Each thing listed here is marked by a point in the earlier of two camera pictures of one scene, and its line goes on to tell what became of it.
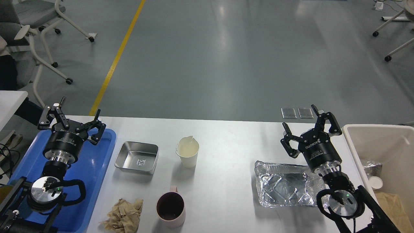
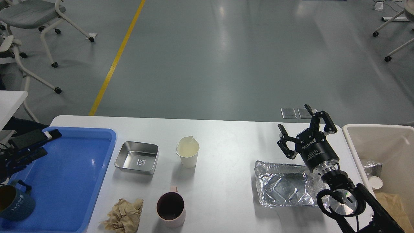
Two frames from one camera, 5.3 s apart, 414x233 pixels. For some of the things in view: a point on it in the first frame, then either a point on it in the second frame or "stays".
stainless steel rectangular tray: x=138 y=157 stays
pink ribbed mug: x=171 y=209 stays
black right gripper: x=320 y=152 stays
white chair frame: x=26 y=31 -> x=6 y=43
